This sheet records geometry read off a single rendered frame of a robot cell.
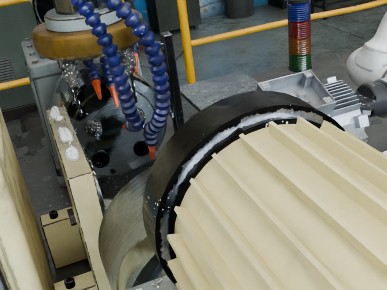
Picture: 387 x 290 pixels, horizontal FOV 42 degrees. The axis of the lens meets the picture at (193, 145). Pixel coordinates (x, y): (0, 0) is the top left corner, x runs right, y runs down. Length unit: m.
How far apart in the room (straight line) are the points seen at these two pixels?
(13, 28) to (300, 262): 3.79
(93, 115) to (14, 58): 2.93
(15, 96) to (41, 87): 2.80
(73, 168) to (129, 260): 0.22
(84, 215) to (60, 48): 0.26
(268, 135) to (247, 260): 0.10
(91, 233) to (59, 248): 0.31
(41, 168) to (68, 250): 0.50
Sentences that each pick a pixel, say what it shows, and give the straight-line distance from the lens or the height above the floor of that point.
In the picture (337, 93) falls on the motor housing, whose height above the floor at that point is 1.10.
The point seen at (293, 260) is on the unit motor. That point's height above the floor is 1.34.
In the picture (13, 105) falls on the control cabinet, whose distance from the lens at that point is 4.14.
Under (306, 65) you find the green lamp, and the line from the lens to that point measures 1.38.
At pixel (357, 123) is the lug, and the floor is 1.04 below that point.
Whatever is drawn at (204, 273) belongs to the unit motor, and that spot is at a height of 1.30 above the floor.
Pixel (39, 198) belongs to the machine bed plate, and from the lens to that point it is 1.44.
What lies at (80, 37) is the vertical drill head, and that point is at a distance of 0.77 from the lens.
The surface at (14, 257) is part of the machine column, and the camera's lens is 0.80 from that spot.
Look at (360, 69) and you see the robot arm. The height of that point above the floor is 1.05.
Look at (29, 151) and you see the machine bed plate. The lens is 1.71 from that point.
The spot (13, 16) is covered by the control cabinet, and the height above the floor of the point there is 0.80.
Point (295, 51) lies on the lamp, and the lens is 1.36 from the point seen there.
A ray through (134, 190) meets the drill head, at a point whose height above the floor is 1.15.
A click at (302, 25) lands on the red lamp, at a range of 1.34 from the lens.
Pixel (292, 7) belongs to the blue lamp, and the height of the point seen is 1.20.
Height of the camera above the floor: 1.52
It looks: 28 degrees down
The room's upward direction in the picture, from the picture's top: 8 degrees counter-clockwise
